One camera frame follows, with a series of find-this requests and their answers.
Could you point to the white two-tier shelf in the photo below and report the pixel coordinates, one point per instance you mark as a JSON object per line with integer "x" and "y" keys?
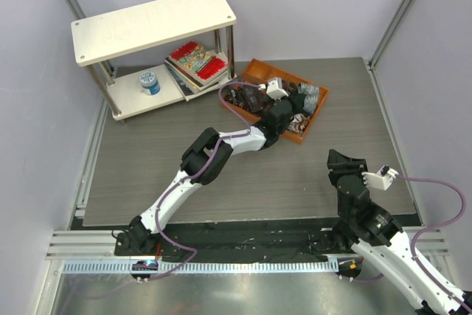
{"x": 132, "y": 29}

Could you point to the bottom dark cover book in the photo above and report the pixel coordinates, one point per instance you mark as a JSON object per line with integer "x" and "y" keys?
{"x": 188, "y": 89}

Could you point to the cat pattern tie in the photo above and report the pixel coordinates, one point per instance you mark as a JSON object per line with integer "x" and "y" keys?
{"x": 298, "y": 124}

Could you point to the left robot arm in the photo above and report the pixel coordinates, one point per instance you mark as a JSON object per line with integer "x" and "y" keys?
{"x": 202, "y": 163}

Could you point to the grey floral tie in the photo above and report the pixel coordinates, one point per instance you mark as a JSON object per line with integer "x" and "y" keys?
{"x": 311, "y": 93}

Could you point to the brown blue floral tie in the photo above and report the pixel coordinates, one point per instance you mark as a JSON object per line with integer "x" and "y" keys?
{"x": 253, "y": 100}

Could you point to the red treehouse book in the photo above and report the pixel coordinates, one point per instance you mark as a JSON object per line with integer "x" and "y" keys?
{"x": 200, "y": 63}

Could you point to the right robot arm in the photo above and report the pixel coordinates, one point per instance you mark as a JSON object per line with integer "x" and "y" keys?
{"x": 403, "y": 264}

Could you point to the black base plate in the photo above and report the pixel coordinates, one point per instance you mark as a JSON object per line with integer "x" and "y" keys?
{"x": 277, "y": 241}

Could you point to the blue jar white lid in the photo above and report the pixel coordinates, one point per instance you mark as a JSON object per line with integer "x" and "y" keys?
{"x": 149, "y": 82}

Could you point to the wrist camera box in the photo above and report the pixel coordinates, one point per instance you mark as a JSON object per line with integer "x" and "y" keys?
{"x": 381, "y": 180}
{"x": 275, "y": 90}

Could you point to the slotted cable duct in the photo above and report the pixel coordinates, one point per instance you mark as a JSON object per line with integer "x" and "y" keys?
{"x": 152, "y": 267}

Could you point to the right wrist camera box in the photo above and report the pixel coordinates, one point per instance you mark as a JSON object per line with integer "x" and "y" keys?
{"x": 381, "y": 180}

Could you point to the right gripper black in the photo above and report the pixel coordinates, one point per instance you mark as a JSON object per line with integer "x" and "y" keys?
{"x": 338, "y": 163}

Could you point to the orange wooden divided tray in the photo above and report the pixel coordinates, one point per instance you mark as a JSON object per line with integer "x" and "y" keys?
{"x": 258, "y": 72}

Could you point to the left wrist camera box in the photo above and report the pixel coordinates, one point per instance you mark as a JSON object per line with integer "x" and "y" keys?
{"x": 275, "y": 90}

